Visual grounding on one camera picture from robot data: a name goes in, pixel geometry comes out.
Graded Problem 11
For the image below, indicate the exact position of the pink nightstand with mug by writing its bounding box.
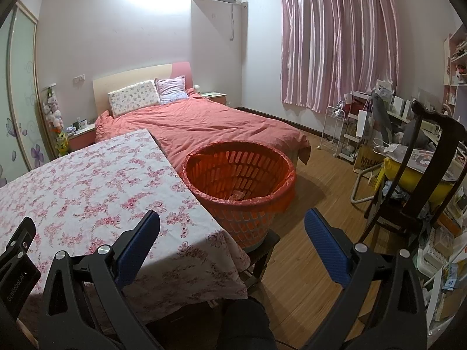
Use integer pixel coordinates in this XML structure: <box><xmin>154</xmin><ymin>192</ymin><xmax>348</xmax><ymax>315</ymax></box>
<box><xmin>66</xmin><ymin>123</ymin><xmax>96</xmax><ymax>152</ymax></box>

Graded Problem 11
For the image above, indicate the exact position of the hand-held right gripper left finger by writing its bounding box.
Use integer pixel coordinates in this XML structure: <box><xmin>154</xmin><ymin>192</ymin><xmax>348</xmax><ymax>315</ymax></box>
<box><xmin>38</xmin><ymin>209</ymin><xmax>161</xmax><ymax>350</ymax></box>

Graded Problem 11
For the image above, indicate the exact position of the bed with salmon duvet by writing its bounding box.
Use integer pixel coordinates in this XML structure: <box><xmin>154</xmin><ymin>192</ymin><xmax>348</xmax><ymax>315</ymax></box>
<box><xmin>95</xmin><ymin>93</ymin><xmax>311</xmax><ymax>165</ymax></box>

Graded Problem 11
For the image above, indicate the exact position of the dark wooden chair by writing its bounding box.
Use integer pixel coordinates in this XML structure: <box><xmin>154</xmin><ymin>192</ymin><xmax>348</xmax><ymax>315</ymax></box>
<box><xmin>356</xmin><ymin>100</ymin><xmax>467</xmax><ymax>249</ymax></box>

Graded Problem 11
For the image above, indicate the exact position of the white rolling cart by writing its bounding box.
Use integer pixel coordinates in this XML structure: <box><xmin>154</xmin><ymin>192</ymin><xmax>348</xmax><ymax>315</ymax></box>
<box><xmin>341</xmin><ymin>93</ymin><xmax>374</xmax><ymax>165</ymax></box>

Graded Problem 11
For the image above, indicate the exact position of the beige pink bed headboard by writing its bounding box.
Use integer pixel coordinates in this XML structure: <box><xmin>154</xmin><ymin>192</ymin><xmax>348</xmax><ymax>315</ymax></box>
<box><xmin>92</xmin><ymin>62</ymin><xmax>193</xmax><ymax>117</ymax></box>

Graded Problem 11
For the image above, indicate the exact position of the white paper bag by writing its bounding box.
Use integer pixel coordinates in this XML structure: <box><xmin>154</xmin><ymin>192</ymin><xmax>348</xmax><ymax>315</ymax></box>
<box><xmin>356</xmin><ymin>111</ymin><xmax>373</xmax><ymax>139</ymax></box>

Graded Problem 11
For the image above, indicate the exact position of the brown paper bag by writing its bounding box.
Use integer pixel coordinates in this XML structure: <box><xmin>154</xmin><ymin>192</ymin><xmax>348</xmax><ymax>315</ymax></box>
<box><xmin>352</xmin><ymin>146</ymin><xmax>384</xmax><ymax>176</ymax></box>

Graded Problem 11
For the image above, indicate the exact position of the person's leg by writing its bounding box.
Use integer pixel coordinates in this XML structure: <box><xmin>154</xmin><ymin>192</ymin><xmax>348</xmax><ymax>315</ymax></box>
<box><xmin>219</xmin><ymin>297</ymin><xmax>276</xmax><ymax>350</ymax></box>

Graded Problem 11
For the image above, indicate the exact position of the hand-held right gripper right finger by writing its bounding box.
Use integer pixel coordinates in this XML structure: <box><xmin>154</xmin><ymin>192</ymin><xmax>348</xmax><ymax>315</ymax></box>
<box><xmin>304</xmin><ymin>208</ymin><xmax>428</xmax><ymax>350</ymax></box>

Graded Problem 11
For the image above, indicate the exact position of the white tube frame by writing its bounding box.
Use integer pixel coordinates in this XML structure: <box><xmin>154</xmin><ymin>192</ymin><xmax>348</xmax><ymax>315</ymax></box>
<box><xmin>350</xmin><ymin>169</ymin><xmax>380</xmax><ymax>205</ymax></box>

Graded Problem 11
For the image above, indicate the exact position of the pink nightstand with book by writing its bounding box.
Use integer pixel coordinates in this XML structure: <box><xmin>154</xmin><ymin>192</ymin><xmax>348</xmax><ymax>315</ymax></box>
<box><xmin>200</xmin><ymin>92</ymin><xmax>229</xmax><ymax>107</ymax></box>

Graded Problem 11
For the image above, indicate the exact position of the frosted floral wardrobe door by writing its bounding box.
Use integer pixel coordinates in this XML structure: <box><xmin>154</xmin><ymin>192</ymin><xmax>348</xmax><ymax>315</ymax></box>
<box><xmin>0</xmin><ymin>2</ymin><xmax>52</xmax><ymax>190</ymax></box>

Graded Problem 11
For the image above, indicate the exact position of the yellow green plush toy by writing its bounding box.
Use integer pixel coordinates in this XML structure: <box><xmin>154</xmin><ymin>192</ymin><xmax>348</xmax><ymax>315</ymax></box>
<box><xmin>55</xmin><ymin>132</ymin><xmax>70</xmax><ymax>155</ymax></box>

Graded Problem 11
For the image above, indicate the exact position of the orange plastic basket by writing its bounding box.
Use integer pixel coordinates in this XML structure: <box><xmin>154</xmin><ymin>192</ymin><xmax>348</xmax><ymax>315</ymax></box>
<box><xmin>182</xmin><ymin>141</ymin><xmax>297</xmax><ymax>246</ymax></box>

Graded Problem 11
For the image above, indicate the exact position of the yellow cushion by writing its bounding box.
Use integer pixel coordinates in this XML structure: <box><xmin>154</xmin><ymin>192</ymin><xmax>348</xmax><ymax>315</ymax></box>
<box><xmin>381</xmin><ymin>158</ymin><xmax>456</xmax><ymax>205</ymax></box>

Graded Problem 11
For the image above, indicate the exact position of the grey garment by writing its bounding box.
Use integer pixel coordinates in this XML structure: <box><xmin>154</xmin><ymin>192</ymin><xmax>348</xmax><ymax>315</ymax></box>
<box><xmin>370</xmin><ymin>93</ymin><xmax>395</xmax><ymax>143</ymax></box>

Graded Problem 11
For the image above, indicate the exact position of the hanging bunch of plush toys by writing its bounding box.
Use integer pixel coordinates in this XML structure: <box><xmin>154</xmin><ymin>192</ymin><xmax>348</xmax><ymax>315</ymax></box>
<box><xmin>42</xmin><ymin>87</ymin><xmax>63</xmax><ymax>132</ymax></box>

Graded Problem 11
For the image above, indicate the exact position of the pink striped curtain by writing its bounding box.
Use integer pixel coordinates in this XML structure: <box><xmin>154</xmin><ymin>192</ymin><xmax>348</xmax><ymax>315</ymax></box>
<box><xmin>279</xmin><ymin>0</ymin><xmax>400</xmax><ymax>113</ymax></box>

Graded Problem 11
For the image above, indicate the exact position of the pink white bookshelf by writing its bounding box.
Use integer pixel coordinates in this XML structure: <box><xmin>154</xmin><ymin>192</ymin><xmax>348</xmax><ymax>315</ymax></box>
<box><xmin>443</xmin><ymin>25</ymin><xmax>467</xmax><ymax>117</ymax></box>

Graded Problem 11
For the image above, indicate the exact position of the dark wooden stool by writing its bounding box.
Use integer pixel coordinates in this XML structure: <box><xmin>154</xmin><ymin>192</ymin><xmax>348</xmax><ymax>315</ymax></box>
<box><xmin>243</xmin><ymin>230</ymin><xmax>281</xmax><ymax>288</ymax></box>

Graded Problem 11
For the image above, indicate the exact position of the pile of boxes and clutter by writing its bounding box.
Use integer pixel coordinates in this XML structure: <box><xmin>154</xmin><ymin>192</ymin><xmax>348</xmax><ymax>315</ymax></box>
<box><xmin>416</xmin><ymin>197</ymin><xmax>467</xmax><ymax>336</ymax></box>

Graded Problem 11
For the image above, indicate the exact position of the pink striped pillow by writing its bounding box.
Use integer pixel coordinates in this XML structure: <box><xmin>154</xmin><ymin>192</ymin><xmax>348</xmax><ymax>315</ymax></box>
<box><xmin>155</xmin><ymin>75</ymin><xmax>189</xmax><ymax>104</ymax></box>

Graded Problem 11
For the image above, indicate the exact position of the white wire rack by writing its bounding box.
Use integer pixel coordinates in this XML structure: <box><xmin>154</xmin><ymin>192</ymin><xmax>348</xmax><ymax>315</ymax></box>
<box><xmin>321</xmin><ymin>106</ymin><xmax>346</xmax><ymax>157</ymax></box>

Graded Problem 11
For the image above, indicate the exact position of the floral pink white tablecloth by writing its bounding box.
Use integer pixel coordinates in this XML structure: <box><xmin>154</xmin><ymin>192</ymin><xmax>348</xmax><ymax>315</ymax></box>
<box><xmin>0</xmin><ymin>128</ymin><xmax>252</xmax><ymax>323</ymax></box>

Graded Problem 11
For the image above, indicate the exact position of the white floral pillow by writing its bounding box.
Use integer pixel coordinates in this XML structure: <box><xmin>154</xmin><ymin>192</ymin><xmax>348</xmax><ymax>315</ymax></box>
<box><xmin>107</xmin><ymin>79</ymin><xmax>161</xmax><ymax>119</ymax></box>

